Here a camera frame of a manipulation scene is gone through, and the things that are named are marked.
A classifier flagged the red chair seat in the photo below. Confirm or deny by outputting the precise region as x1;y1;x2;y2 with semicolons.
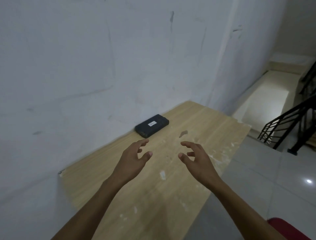
268;218;313;240

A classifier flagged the black metal stair railing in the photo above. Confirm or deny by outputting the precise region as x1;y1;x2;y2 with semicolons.
257;59;316;155

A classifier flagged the black box with white label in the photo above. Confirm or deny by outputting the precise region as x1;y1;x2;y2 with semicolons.
135;114;170;138

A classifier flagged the person's left forearm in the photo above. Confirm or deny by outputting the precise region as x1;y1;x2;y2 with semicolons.
51;173;131;240

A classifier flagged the person's right forearm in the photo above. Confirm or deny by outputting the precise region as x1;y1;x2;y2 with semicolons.
200;178;288;240

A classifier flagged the person's left hand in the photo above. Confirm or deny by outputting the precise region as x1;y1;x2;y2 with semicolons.
112;139;153;187

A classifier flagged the person's right hand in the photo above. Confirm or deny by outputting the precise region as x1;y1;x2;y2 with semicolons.
178;141;222;190

